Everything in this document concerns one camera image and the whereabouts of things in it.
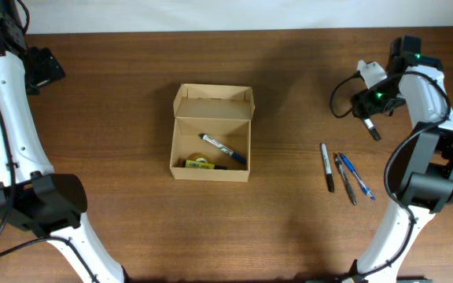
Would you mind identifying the blue ballpoint pen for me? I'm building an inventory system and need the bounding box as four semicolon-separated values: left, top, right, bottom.
338;153;376;200

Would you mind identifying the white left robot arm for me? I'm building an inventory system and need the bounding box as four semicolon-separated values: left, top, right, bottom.
0;0;130;282

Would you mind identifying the grey black pen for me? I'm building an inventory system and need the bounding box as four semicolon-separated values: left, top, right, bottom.
333;153;357;206

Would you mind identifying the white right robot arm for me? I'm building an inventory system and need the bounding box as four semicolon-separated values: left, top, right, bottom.
346;35;453;282

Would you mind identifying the brown cardboard box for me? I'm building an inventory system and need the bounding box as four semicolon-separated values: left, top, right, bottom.
170;83;255;182

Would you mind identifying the black cap whiteboard marker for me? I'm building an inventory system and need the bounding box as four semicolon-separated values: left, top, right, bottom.
362;118;381;141

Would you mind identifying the yellow tape roll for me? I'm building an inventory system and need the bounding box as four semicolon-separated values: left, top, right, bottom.
188;153;212;164

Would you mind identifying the black permanent marker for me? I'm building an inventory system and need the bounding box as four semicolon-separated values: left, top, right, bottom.
320;143;334;193

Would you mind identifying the blue cap whiteboard marker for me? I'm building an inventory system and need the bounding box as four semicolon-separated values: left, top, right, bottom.
199;134;247;164

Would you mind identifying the yellow highlighter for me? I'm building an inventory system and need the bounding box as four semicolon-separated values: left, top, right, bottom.
182;160;227;170

